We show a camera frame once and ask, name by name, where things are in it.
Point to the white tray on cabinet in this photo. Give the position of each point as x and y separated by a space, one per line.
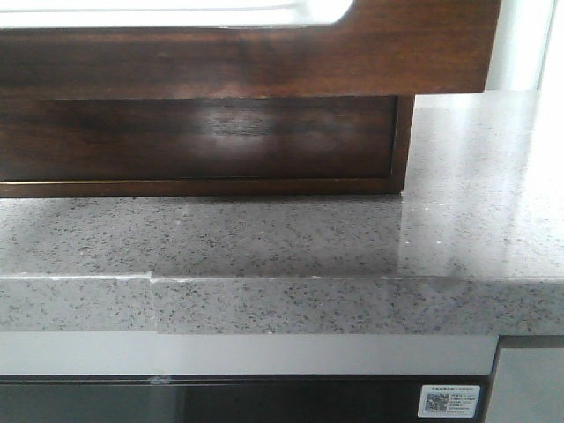
162 13

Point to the dark wooden drawer cabinet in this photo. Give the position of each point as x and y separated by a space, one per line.
205 147

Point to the black glass oven door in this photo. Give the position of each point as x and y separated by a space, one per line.
225 398

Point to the dark wooden drawer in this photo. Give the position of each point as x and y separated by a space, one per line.
377 48

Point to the grey cabinet door panel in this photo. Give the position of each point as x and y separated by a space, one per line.
527 380

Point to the white sheer curtain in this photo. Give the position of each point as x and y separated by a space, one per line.
521 45

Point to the white QR code sticker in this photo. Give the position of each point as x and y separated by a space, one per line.
448 401

